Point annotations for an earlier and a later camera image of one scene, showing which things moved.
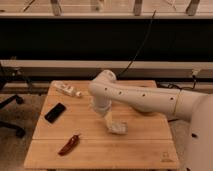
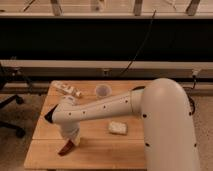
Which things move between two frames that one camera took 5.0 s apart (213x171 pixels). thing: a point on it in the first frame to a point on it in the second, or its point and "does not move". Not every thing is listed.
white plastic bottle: [68, 89] does not move
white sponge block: [119, 127] does not move
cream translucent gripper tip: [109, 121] to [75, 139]
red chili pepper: [70, 144] does not move
